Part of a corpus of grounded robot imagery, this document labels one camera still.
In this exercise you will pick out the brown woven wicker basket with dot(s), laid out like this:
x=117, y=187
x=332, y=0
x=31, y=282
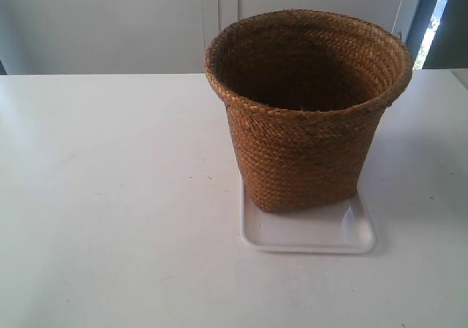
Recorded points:
x=304, y=92

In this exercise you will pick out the white rectangular plastic tray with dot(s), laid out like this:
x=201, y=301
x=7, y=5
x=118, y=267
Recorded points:
x=341, y=228

